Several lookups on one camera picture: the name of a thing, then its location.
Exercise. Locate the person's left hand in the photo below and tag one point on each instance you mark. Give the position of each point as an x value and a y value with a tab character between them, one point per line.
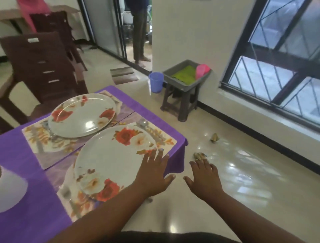
152	177

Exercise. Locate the person's right hand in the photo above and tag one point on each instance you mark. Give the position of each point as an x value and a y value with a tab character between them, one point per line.
205	182

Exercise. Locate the steel spoon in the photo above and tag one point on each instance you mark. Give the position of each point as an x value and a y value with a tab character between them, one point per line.
48	129
143	122

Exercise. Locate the steel fork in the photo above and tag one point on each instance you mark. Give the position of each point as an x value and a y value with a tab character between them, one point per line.
64	192

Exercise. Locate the floral placemat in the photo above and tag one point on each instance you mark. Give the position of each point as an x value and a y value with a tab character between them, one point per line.
50	155
60	175

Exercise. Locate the stack of pink cups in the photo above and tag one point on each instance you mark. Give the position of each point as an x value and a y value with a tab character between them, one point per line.
199	73

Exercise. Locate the person's left forearm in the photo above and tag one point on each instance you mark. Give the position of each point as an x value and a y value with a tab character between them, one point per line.
100	220

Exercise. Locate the person's right forearm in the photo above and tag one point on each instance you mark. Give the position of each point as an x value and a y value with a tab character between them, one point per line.
250	220

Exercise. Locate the person's dark clothing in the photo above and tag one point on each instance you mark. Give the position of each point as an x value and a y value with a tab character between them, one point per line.
170	237

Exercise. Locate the crumpled colourful paper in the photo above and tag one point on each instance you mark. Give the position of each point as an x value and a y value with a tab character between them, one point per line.
200	155

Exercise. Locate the crumpled brown paper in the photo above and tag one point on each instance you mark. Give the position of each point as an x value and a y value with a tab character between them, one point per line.
215	138

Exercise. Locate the blue waste bin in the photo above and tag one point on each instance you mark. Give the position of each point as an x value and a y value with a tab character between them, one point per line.
156	82

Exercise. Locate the grey striped doormat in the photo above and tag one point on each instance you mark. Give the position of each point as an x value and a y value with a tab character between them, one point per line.
123	75

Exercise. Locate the green cloth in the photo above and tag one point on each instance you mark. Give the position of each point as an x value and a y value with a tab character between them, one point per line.
185	73

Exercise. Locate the grey plastic tray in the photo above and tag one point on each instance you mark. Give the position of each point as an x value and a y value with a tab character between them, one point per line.
180	67

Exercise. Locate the purple cloth table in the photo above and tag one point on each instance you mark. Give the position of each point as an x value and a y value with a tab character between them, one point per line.
37	225

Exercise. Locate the green plant with white pot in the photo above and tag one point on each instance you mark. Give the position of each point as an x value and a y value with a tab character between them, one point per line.
10	190

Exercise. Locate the black barred window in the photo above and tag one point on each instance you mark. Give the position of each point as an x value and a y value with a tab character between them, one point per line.
275	52

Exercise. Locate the white outdoor plant pot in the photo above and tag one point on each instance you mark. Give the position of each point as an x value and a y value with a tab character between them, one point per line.
128	17

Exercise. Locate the brown plastic chair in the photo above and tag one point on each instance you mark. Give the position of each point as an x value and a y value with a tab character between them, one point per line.
57	27
37	62

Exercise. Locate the wooden folding table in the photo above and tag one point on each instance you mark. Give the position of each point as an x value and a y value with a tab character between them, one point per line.
10	13

